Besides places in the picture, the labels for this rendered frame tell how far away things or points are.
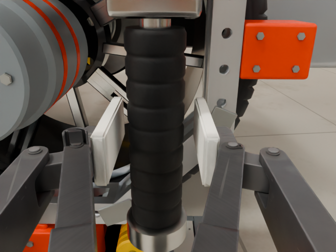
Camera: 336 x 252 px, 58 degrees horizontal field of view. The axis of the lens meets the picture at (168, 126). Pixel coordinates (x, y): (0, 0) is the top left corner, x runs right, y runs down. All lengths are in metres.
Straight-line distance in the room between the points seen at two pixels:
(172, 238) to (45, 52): 0.20
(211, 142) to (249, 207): 1.40
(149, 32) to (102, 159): 0.07
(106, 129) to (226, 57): 0.26
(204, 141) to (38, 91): 0.18
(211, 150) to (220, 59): 0.25
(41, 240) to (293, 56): 0.46
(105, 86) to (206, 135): 0.37
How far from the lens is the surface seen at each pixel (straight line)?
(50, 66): 0.31
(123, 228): 0.58
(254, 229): 1.43
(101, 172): 0.17
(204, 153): 0.16
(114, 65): 0.96
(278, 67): 0.42
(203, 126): 0.17
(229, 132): 0.18
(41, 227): 0.55
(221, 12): 0.39
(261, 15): 0.49
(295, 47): 0.42
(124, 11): 0.17
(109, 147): 0.17
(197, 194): 1.59
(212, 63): 0.40
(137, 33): 0.17
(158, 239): 0.22
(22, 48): 0.28
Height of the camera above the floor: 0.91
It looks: 22 degrees down
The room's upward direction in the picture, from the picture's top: straight up
